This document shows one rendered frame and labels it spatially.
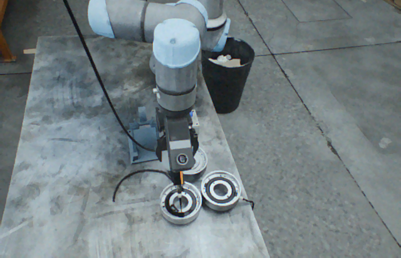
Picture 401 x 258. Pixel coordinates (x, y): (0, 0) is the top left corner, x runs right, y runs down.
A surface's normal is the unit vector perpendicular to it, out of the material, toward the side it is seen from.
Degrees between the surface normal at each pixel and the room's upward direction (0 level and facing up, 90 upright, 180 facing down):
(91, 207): 0
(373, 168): 0
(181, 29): 0
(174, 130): 29
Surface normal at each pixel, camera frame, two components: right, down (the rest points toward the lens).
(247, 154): 0.07, -0.69
